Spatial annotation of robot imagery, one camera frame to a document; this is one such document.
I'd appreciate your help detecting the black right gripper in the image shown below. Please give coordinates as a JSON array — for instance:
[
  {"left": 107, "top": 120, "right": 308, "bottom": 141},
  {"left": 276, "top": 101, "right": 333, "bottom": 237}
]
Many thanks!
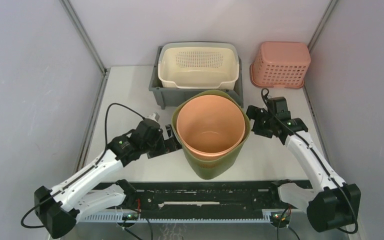
[{"left": 236, "top": 105, "right": 275, "bottom": 139}]

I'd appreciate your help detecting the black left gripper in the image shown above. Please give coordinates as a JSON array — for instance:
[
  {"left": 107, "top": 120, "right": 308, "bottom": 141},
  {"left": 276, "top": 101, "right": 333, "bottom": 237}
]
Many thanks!
[{"left": 141, "top": 124, "right": 182, "bottom": 159}]

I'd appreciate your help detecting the orange plastic bucket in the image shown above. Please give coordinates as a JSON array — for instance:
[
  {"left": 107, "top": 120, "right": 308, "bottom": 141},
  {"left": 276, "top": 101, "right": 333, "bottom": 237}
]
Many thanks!
[{"left": 175, "top": 94, "right": 246, "bottom": 161}]

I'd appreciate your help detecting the green perforated waste bin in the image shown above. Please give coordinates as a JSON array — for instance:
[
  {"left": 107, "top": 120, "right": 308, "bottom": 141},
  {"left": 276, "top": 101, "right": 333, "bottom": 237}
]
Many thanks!
[{"left": 171, "top": 89, "right": 251, "bottom": 180}]

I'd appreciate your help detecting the pink perforated plastic basket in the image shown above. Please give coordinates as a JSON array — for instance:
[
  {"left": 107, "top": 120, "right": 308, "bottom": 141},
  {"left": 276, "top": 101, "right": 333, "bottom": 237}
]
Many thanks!
[{"left": 250, "top": 41, "right": 311, "bottom": 89}]

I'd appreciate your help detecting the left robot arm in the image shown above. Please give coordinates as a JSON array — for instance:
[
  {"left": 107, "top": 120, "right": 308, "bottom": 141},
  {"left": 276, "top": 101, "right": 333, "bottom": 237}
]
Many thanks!
[{"left": 34, "top": 118, "right": 182, "bottom": 239}]

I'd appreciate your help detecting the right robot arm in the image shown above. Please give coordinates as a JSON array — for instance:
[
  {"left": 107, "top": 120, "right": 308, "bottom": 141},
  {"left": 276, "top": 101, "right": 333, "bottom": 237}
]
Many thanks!
[{"left": 246, "top": 97, "right": 361, "bottom": 234}]

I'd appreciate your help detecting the grey plastic storage bin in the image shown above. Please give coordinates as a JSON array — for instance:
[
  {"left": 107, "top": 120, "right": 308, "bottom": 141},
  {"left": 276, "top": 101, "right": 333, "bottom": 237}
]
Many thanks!
[{"left": 148, "top": 46, "right": 244, "bottom": 110}]

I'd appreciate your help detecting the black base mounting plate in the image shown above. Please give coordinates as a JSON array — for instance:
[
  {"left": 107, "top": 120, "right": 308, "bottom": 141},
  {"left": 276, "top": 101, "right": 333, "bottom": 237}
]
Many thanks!
[{"left": 105, "top": 180, "right": 312, "bottom": 220}]

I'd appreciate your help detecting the cream perforated plastic basket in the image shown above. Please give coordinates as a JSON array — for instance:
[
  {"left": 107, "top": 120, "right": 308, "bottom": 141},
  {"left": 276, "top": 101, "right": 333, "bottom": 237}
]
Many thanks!
[{"left": 157, "top": 42, "right": 240, "bottom": 90}]

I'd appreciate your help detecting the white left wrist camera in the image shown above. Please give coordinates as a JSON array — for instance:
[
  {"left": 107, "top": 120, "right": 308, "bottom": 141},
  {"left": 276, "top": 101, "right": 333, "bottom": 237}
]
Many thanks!
[{"left": 146, "top": 112, "right": 160, "bottom": 122}]

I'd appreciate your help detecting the right aluminium frame post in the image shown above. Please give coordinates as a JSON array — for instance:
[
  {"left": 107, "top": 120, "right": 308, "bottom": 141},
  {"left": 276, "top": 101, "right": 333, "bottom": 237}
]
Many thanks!
[{"left": 302, "top": 0, "right": 340, "bottom": 162}]

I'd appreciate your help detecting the aluminium frame post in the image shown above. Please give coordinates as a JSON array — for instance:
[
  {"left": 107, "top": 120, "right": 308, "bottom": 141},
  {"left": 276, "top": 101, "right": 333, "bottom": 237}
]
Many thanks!
[
  {"left": 302, "top": 0, "right": 340, "bottom": 162},
  {"left": 59, "top": 0, "right": 108, "bottom": 172}
]

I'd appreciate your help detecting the left aluminium frame post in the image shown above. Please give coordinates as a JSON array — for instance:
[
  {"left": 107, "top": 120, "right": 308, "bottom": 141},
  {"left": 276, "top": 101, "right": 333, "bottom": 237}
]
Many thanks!
[{"left": 59, "top": 0, "right": 108, "bottom": 172}]

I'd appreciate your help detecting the aluminium front rail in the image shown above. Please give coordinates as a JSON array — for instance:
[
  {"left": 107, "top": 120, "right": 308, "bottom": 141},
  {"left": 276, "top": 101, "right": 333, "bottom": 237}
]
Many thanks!
[{"left": 54, "top": 190, "right": 357, "bottom": 224}]

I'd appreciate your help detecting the black right camera cable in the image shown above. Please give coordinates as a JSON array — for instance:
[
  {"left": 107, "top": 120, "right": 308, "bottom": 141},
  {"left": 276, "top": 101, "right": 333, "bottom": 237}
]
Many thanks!
[{"left": 260, "top": 88, "right": 359, "bottom": 235}]

